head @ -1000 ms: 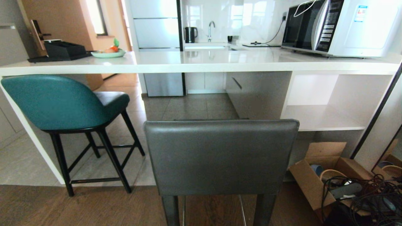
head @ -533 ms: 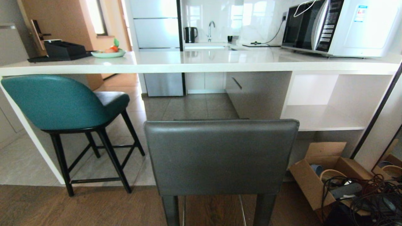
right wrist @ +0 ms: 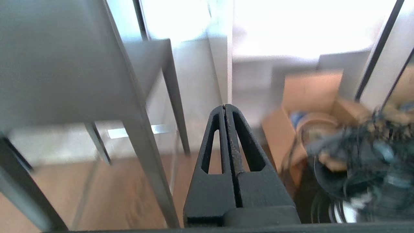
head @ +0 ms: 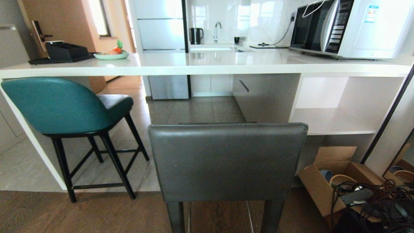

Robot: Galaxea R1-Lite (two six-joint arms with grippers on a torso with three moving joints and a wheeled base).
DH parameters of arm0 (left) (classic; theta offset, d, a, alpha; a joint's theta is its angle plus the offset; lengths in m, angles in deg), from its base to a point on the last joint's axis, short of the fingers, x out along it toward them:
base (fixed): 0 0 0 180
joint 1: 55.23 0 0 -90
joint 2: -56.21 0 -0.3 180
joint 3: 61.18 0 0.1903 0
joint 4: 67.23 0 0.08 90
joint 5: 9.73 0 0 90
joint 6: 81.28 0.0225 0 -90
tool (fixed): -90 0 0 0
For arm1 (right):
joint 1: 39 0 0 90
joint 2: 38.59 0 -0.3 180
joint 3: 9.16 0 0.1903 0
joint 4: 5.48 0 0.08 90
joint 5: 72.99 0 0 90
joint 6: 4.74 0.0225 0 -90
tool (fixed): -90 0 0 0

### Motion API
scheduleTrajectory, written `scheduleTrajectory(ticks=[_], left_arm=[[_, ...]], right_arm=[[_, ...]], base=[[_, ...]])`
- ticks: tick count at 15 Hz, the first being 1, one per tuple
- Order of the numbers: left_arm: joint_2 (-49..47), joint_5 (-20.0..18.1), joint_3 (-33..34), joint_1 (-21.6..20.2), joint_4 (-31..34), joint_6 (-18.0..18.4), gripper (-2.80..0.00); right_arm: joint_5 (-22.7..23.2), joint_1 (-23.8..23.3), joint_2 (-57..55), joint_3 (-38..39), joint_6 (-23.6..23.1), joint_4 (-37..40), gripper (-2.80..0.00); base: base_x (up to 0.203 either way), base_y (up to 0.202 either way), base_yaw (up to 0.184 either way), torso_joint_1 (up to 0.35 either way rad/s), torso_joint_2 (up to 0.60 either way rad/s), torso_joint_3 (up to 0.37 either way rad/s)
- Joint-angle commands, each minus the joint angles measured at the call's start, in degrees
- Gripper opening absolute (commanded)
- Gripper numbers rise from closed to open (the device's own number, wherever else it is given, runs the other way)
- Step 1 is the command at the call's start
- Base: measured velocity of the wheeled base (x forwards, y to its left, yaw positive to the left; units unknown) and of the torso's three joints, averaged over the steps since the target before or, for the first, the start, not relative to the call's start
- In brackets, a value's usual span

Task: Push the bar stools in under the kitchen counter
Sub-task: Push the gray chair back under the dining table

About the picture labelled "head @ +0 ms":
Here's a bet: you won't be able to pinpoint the grey leather bar stool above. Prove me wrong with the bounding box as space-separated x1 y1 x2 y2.
148 123 309 233

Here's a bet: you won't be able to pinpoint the white kitchen counter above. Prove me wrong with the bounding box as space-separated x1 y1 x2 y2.
0 49 414 191

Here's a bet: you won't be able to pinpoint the chrome kitchen faucet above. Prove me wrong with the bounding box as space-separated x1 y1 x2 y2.
213 21 223 44

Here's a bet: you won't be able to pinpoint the teal bar stool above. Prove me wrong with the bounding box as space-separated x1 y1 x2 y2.
1 77 150 203

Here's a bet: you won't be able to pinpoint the grey cabinet drawer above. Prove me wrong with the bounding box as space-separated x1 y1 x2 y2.
232 74 301 124

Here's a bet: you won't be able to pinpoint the black electric kettle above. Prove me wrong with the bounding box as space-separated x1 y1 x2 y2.
190 28 204 45

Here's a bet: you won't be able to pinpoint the silver refrigerator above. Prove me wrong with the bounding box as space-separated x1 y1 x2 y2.
132 0 191 100

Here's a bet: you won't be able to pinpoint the green plate with fruit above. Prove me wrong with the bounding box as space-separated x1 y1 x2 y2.
93 39 130 61

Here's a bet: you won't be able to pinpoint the white open shelf unit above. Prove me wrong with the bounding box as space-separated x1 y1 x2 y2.
289 73 409 136

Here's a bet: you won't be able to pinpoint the cardboard box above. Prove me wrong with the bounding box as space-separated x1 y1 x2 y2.
298 146 387 224

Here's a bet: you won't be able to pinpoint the black organizer box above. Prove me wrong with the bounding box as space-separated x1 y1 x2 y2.
45 41 89 61

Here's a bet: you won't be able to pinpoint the black tray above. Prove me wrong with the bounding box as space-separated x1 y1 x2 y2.
28 53 101 65

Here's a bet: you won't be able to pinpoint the wooden door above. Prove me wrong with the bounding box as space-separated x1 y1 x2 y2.
17 0 107 94

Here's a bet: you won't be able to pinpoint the white microwave oven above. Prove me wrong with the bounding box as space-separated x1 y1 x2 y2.
289 0 414 60

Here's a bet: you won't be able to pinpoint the black power cable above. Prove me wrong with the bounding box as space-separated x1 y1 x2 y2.
258 12 296 47

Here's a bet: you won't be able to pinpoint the white microwave cable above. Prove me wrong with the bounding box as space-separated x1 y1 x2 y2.
302 0 326 18

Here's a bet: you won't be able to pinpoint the door lock handle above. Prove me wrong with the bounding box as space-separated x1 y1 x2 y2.
31 20 53 52

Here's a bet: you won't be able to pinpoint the tangled black cables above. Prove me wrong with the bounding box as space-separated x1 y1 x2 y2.
330 179 414 233

